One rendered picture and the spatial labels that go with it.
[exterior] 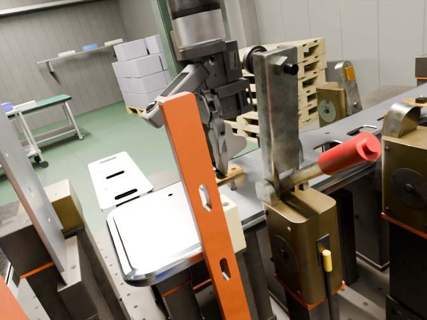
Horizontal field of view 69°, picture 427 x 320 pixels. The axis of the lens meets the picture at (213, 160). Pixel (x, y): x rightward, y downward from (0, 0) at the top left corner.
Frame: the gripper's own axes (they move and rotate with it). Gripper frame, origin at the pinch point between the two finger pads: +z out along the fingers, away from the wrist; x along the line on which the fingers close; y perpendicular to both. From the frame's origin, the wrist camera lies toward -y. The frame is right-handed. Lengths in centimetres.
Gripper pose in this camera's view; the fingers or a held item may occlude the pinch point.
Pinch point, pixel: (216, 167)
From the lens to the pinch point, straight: 54.5
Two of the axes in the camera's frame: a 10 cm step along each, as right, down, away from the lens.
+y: 8.8, -3.4, 3.3
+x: -4.3, -2.6, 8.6
